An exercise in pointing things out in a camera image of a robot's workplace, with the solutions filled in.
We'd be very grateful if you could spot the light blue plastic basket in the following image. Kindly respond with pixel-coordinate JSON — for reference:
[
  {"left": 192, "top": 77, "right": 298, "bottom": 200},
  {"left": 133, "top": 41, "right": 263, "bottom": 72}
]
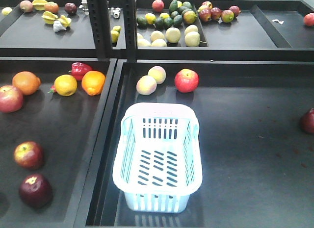
[{"left": 113, "top": 102, "right": 203, "bottom": 213}]

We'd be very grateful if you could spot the dark red apple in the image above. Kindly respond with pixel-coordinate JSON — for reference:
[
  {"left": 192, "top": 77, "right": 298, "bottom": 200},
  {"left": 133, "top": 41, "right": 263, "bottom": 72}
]
[
  {"left": 19, "top": 173, "right": 53, "bottom": 208},
  {"left": 300, "top": 108, "right": 314, "bottom": 134}
]

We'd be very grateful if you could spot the front pale peach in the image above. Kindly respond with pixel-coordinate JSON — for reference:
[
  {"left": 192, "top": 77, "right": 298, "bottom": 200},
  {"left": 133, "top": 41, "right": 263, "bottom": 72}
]
[{"left": 136, "top": 75, "right": 157, "bottom": 96}]

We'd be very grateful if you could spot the pale peach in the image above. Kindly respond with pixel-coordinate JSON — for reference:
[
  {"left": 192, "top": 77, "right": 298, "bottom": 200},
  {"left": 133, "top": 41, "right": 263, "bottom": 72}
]
[
  {"left": 136, "top": 75, "right": 157, "bottom": 96},
  {"left": 147, "top": 66, "right": 166, "bottom": 84}
]

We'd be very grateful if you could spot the rear pale peach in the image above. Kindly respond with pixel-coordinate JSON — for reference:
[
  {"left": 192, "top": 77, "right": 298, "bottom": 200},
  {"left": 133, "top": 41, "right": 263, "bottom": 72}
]
[{"left": 147, "top": 66, "right": 166, "bottom": 84}]

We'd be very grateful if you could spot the bright red apple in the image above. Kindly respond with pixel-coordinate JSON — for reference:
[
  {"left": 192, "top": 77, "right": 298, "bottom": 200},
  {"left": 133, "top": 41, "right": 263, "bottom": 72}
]
[{"left": 174, "top": 69, "right": 199, "bottom": 93}]

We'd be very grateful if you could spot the large orange with navel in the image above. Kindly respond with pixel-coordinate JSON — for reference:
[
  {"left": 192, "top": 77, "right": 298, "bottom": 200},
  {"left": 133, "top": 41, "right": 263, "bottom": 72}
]
[{"left": 81, "top": 71, "right": 106, "bottom": 96}]

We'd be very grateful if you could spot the red bell pepper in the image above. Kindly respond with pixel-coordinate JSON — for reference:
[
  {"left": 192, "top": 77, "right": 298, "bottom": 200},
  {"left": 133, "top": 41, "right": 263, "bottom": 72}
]
[{"left": 68, "top": 62, "right": 93, "bottom": 81}]

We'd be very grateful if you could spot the yellow orange fruit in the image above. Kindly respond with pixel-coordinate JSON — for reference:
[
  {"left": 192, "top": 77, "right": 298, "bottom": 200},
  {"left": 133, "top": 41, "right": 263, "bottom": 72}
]
[{"left": 54, "top": 75, "right": 78, "bottom": 97}]

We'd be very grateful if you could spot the red chili pepper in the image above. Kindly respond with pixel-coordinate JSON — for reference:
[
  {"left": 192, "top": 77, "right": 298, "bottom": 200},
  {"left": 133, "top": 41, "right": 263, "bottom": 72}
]
[{"left": 48, "top": 85, "right": 56, "bottom": 93}]

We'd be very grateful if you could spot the white garlic bulb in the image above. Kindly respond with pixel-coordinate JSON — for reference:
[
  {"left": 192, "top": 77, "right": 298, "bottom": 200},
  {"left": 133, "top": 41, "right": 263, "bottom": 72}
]
[{"left": 53, "top": 20, "right": 67, "bottom": 32}]

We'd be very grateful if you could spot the orange grapefruit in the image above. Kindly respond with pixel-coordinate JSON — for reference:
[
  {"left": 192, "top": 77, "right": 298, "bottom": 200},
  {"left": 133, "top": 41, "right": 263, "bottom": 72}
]
[{"left": 12, "top": 71, "right": 41, "bottom": 95}]

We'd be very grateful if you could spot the red yellow apple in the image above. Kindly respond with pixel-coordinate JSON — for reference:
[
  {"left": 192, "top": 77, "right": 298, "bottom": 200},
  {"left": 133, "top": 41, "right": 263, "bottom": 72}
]
[{"left": 14, "top": 141, "right": 45, "bottom": 170}]

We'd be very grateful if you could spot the pink red apple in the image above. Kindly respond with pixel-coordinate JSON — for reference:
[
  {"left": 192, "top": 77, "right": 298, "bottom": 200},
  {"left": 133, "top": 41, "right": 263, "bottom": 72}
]
[{"left": 0, "top": 85, "right": 24, "bottom": 113}]

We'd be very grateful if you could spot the black shelf upright post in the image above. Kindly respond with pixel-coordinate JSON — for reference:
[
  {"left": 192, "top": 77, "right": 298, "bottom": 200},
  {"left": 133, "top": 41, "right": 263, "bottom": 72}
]
[{"left": 87, "top": 0, "right": 112, "bottom": 59}]

